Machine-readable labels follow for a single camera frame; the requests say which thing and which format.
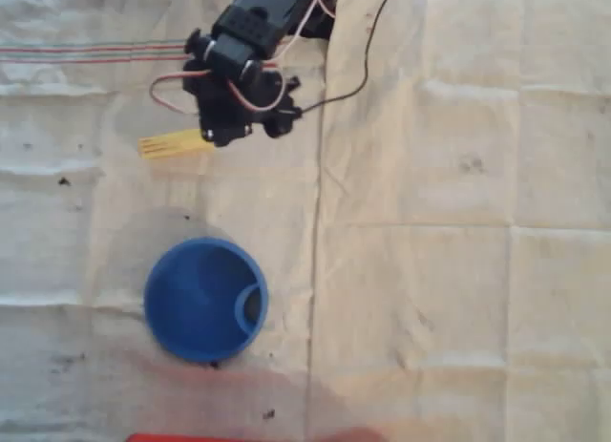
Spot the yellow rectangular block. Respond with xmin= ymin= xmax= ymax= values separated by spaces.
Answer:
xmin=137 ymin=128 xmax=214 ymax=162

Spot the blue plastic bowl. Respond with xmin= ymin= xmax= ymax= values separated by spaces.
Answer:
xmin=143 ymin=236 xmax=270 ymax=365

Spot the white cloth with coloured stripes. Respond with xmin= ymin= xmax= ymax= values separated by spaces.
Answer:
xmin=0 ymin=0 xmax=611 ymax=442

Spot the red flat object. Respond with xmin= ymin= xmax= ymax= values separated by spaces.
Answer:
xmin=124 ymin=428 xmax=386 ymax=442

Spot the red white servo cable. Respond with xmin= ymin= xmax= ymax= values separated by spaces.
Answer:
xmin=150 ymin=0 xmax=330 ymax=115

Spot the thin black cable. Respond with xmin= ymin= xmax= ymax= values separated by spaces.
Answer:
xmin=299 ymin=0 xmax=390 ymax=116

